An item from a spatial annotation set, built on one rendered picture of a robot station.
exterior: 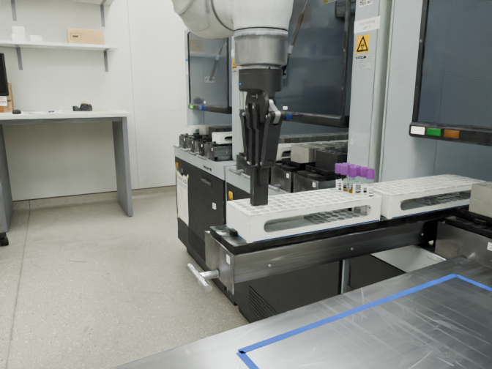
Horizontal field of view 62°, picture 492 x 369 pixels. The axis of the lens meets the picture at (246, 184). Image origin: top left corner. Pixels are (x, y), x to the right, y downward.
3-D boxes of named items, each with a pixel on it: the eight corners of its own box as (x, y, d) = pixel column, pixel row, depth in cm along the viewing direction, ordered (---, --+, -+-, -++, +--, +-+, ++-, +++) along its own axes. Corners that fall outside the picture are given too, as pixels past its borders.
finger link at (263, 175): (265, 157, 72) (273, 159, 69) (264, 184, 73) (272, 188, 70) (257, 157, 71) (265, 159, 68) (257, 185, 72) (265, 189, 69)
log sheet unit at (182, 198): (177, 217, 269) (175, 165, 261) (189, 230, 245) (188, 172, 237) (173, 218, 268) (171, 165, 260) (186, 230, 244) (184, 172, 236)
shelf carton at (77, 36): (68, 43, 341) (66, 28, 338) (67, 46, 360) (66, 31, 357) (105, 45, 352) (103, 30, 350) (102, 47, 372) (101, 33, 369)
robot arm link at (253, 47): (271, 37, 73) (271, 71, 75) (225, 34, 69) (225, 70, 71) (299, 30, 65) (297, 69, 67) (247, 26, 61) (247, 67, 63)
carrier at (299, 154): (313, 165, 138) (314, 148, 137) (308, 166, 137) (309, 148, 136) (294, 160, 148) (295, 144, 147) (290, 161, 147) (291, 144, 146)
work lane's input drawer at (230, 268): (447, 219, 108) (451, 186, 106) (498, 235, 96) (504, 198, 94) (183, 269, 78) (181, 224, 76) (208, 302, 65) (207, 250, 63)
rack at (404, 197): (447, 198, 103) (450, 173, 102) (485, 207, 95) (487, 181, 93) (355, 211, 91) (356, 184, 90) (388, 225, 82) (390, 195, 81)
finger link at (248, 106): (248, 103, 69) (244, 102, 71) (247, 167, 72) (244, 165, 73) (269, 102, 71) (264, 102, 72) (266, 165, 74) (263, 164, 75)
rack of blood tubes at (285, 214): (348, 212, 90) (350, 185, 89) (381, 225, 82) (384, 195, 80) (225, 232, 78) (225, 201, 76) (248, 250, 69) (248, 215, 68)
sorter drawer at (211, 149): (314, 149, 238) (315, 134, 236) (329, 152, 226) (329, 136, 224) (196, 158, 208) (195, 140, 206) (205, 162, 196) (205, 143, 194)
